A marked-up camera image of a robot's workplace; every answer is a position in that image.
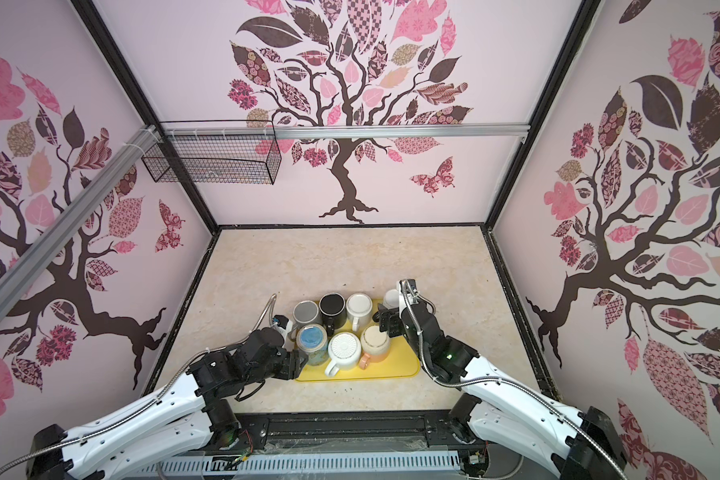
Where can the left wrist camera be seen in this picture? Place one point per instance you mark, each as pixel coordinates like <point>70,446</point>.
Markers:
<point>282,324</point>

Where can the aluminium rail left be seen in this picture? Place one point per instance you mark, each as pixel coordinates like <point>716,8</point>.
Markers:
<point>41,253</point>

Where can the white slotted cable duct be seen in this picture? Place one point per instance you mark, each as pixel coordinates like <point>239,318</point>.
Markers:
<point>218,467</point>

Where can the aluminium rail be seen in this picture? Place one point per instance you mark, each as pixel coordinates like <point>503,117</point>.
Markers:
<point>41,253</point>
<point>355,132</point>

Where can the black base frame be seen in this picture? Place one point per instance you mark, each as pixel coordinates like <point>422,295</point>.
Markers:
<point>567,443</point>

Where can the black wire basket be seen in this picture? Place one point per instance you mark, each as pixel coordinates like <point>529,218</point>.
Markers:
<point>240,152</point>

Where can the grey mug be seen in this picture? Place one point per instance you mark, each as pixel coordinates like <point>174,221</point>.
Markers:
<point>306,313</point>

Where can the yellow plastic tray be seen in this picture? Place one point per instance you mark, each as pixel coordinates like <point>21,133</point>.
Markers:
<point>401,361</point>

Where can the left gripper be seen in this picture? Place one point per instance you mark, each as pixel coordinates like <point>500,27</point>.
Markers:
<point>291,364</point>

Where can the blue butterfly mug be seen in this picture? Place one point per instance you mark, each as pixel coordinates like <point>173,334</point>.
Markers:
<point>313,340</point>

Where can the white ribbed mug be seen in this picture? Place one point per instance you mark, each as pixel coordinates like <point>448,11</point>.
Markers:
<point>344,350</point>

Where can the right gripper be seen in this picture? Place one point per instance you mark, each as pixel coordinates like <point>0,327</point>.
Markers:
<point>389,318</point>

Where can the orange speckled mug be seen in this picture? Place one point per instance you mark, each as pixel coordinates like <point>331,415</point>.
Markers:
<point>375,345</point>

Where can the black and white mug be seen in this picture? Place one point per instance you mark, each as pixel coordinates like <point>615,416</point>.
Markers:
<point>391,299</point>

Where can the aluminium rail back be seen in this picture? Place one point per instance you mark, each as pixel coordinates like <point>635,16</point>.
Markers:
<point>355,132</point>

